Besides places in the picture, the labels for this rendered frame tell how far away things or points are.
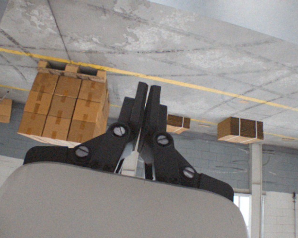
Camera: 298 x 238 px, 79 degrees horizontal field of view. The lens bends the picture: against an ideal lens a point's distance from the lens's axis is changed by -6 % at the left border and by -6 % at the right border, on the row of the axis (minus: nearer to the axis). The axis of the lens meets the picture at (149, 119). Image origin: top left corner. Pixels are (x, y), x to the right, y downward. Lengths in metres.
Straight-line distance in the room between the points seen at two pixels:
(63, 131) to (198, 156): 3.42
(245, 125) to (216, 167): 1.76
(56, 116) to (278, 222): 5.66
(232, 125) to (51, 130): 2.72
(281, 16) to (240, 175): 5.09
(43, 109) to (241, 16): 2.20
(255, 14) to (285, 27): 0.07
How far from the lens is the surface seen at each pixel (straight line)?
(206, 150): 4.96
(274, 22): 0.43
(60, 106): 2.34
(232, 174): 5.26
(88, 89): 2.34
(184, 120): 3.66
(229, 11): 0.39
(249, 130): 3.65
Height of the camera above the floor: 1.11
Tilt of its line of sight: 16 degrees down
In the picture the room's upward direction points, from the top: 172 degrees counter-clockwise
